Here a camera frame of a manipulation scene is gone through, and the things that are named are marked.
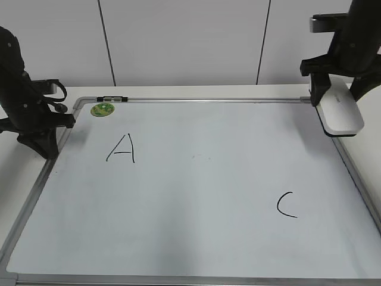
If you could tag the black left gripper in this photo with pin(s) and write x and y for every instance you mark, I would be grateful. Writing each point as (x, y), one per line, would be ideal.
(27, 109)

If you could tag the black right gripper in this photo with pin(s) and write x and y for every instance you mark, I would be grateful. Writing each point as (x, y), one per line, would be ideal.
(353, 52)

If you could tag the white whiteboard eraser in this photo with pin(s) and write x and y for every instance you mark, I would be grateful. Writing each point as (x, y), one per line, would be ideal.
(338, 111)

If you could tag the green round magnet sticker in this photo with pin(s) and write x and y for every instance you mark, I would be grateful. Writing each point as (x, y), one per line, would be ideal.
(102, 110)

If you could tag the black metal hanging clip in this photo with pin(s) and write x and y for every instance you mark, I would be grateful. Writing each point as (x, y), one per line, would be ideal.
(112, 99)

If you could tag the white framed whiteboard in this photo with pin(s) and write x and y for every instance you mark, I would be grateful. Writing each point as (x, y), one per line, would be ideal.
(170, 191)

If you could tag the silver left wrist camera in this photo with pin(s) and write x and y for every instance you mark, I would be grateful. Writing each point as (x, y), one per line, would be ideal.
(46, 86)

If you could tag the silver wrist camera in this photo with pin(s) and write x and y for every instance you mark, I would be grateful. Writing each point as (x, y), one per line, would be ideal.
(323, 23)
(46, 86)

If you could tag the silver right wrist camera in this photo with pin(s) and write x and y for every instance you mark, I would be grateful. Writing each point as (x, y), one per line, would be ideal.
(323, 23)

